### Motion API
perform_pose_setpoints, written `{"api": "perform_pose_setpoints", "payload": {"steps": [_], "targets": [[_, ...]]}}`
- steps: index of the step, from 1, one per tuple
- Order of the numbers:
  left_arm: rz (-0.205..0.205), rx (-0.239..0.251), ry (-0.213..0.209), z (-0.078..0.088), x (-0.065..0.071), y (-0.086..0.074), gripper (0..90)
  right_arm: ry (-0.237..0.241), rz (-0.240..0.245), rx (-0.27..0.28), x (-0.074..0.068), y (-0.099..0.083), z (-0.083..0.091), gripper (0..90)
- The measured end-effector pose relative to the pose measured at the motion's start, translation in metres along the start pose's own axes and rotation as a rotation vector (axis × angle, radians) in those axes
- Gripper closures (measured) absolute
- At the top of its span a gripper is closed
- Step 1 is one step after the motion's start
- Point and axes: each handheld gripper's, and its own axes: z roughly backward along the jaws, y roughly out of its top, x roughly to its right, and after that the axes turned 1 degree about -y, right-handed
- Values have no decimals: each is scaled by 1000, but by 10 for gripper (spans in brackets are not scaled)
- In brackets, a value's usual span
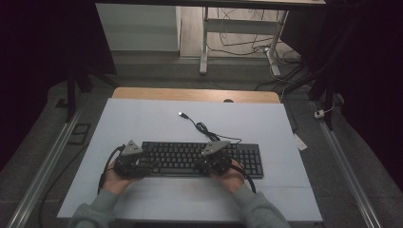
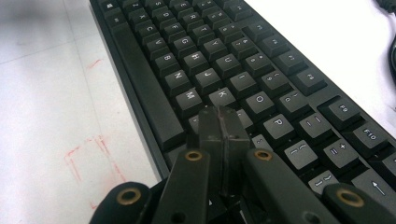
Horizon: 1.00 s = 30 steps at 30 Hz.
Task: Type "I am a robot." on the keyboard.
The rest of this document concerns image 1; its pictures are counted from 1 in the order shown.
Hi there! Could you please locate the white-legged desk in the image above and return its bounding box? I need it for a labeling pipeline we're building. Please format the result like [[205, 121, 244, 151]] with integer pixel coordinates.
[[94, 0, 327, 77]]

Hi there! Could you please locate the white cabinet panel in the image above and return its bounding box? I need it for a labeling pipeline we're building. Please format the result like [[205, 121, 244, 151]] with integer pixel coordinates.
[[95, 3, 182, 52]]

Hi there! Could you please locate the aluminium rail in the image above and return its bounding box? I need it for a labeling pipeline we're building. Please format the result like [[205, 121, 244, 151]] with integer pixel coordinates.
[[6, 105, 84, 228], [312, 100, 383, 228]]

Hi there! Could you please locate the black computer keyboard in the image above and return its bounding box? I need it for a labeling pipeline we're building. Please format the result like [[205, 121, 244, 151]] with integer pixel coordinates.
[[137, 141, 264, 180]]

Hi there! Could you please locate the thin black floor cable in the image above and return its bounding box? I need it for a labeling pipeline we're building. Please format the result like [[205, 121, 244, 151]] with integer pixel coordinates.
[[37, 143, 93, 228]]

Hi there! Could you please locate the hand-held gripper black cable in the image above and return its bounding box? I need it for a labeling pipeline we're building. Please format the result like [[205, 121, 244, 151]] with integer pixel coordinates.
[[230, 163, 258, 195], [97, 144, 126, 195]]

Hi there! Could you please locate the dark curtain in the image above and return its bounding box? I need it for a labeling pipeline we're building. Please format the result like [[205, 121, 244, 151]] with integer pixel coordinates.
[[279, 0, 403, 184], [0, 0, 117, 172]]

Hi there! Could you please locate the white paper tag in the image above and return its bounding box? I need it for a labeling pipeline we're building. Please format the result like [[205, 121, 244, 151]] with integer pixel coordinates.
[[293, 133, 309, 152]]

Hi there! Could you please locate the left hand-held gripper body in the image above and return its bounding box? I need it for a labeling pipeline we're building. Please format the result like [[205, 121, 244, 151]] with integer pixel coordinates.
[[112, 140, 144, 179]]

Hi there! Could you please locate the small white box with cable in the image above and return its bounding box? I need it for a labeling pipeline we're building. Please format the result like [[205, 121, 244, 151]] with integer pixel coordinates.
[[314, 101, 336, 120]]

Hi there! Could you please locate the left hand-held gripper black cable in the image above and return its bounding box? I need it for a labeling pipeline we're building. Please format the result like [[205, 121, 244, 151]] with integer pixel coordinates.
[[97, 144, 126, 195]]

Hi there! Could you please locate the person's left hand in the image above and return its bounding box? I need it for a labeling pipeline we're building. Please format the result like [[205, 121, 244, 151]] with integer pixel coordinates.
[[103, 169, 141, 195]]

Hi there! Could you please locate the black keyboard usb cable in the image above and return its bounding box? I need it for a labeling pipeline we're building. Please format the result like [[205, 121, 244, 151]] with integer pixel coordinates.
[[178, 111, 242, 145]]

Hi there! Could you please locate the right hand-held gripper black cable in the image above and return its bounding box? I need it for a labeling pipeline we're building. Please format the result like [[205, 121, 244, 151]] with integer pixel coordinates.
[[230, 163, 258, 195]]

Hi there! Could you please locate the black metal stand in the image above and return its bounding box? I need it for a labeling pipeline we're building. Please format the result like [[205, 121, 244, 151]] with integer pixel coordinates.
[[308, 61, 338, 131], [65, 61, 118, 124]]

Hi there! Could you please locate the black floor frame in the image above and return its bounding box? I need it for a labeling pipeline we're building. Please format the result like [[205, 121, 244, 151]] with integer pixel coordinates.
[[67, 123, 92, 146]]

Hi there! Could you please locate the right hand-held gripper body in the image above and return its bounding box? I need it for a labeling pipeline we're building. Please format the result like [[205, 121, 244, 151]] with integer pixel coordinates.
[[201, 141, 232, 176]]

